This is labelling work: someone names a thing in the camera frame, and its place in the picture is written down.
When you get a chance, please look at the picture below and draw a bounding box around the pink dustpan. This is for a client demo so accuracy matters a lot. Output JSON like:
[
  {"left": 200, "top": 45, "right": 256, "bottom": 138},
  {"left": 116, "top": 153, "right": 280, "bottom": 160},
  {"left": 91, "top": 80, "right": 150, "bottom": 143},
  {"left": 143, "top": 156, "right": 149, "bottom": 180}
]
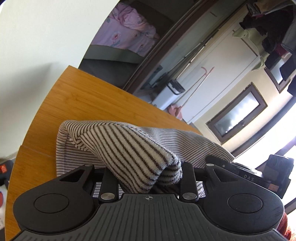
[{"left": 167, "top": 104, "right": 184, "bottom": 118}]

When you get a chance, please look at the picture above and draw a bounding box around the pink floral bedding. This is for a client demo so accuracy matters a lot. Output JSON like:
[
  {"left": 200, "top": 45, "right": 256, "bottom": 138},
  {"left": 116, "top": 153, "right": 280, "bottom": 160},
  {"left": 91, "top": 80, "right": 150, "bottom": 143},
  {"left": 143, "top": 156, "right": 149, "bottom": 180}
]
[{"left": 92, "top": 2, "right": 160, "bottom": 56}]

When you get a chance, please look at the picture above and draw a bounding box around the white bin with black lid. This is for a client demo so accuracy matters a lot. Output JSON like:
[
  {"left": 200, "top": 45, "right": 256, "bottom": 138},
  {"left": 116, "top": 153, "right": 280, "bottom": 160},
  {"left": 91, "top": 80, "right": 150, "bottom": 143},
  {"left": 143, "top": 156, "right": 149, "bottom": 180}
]
[{"left": 151, "top": 79, "right": 186, "bottom": 111}]

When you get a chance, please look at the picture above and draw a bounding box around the dark grey bed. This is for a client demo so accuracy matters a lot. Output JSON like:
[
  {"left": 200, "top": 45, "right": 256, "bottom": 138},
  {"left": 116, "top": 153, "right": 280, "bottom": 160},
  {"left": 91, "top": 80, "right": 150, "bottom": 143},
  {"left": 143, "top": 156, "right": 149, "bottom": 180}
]
[{"left": 78, "top": 44, "right": 144, "bottom": 89}]

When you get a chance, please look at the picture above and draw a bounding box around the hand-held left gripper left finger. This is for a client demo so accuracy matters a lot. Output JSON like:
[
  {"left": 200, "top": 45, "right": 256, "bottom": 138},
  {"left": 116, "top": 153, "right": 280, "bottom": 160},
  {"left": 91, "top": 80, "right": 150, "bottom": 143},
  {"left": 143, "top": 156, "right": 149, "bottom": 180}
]
[{"left": 59, "top": 164, "right": 120, "bottom": 202}]

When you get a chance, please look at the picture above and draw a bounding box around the small brown framed window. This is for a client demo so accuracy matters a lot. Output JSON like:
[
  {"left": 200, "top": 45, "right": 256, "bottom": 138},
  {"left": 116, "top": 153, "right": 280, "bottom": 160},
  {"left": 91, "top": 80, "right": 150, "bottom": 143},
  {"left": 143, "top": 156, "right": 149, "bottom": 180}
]
[{"left": 264, "top": 53, "right": 292, "bottom": 93}]

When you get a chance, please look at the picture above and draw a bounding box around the person's red clothing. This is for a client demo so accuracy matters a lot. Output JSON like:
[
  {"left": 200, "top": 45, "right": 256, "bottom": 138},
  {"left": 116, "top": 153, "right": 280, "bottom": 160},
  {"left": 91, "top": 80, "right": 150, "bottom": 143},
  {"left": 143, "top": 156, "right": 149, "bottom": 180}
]
[{"left": 276, "top": 212, "right": 289, "bottom": 239}]

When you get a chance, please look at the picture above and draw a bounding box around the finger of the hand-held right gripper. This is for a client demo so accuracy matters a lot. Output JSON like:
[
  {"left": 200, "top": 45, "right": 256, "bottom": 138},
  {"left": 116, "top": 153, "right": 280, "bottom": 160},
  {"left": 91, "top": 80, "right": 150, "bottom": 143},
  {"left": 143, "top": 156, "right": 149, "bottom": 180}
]
[{"left": 205, "top": 155, "right": 234, "bottom": 169}]

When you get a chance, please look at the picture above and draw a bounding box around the pile of hanging dark clothes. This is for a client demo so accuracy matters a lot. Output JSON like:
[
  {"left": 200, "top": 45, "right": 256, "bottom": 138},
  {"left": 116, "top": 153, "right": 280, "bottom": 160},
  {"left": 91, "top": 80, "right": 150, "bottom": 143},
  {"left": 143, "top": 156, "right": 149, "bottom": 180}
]
[{"left": 239, "top": 0, "right": 296, "bottom": 94}]

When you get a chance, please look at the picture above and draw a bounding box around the striped white knit garment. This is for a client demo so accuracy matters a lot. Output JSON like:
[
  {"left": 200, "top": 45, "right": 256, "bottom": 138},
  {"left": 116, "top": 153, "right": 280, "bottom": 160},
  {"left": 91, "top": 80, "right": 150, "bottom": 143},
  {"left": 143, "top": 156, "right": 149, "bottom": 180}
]
[{"left": 56, "top": 120, "right": 235, "bottom": 198}]

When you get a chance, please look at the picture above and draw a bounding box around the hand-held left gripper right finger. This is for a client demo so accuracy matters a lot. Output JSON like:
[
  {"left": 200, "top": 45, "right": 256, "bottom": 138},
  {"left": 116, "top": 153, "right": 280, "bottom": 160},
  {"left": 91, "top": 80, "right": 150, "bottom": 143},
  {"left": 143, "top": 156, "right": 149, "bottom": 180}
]
[{"left": 179, "top": 162, "right": 232, "bottom": 202}]

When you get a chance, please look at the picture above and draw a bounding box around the white wardrobe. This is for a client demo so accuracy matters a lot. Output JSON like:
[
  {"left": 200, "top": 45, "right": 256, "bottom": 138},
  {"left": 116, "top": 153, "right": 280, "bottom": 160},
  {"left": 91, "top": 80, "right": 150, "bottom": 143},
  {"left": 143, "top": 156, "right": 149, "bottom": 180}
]
[{"left": 179, "top": 29, "right": 267, "bottom": 124}]

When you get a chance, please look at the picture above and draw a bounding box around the brown door frame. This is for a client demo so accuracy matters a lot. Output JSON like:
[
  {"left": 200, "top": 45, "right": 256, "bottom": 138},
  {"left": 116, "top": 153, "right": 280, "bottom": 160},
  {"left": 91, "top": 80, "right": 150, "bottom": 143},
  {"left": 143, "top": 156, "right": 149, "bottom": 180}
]
[{"left": 122, "top": 0, "right": 223, "bottom": 93}]

